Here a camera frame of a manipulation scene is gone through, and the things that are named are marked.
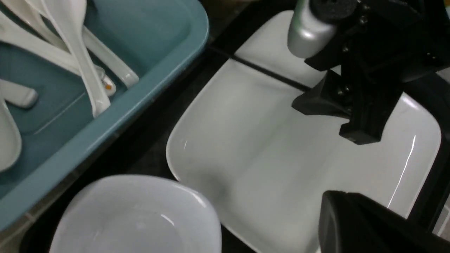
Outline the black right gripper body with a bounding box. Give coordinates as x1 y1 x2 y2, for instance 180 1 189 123
305 0 449 82

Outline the large white square plate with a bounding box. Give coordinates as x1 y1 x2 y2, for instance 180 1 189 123
166 10 442 253

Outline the black serving tray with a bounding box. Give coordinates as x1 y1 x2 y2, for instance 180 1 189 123
21 0 450 253

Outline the teal plastic bin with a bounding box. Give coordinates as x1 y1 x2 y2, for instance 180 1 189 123
0 0 209 229

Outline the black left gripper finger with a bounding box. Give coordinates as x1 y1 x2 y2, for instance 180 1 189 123
318 190 450 253

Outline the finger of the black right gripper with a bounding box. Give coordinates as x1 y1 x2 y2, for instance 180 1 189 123
339 72 404 145
291 70 352 118

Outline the plain black chopstick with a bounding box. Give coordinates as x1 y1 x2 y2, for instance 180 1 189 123
207 45 311 92

